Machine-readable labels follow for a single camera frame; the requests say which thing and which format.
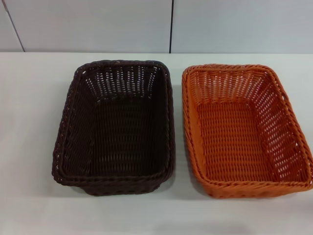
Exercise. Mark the orange-yellow woven basket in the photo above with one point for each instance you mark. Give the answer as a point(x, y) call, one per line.
point(239, 137)

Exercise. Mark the dark brown woven basket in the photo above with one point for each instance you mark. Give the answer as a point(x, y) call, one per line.
point(127, 137)

